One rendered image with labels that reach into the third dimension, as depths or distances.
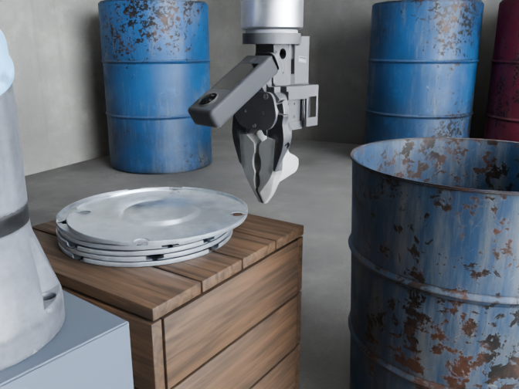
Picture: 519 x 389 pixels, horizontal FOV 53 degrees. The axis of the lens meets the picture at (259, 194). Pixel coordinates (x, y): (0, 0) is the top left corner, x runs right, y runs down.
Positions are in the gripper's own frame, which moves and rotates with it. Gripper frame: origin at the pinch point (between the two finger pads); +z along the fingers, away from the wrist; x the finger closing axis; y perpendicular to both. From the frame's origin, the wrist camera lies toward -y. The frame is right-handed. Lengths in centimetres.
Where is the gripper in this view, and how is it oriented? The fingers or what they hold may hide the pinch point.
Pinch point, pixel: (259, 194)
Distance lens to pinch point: 67.8
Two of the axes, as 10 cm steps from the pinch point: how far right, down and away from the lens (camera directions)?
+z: 0.0, 9.6, 2.7
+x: -7.1, -1.9, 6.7
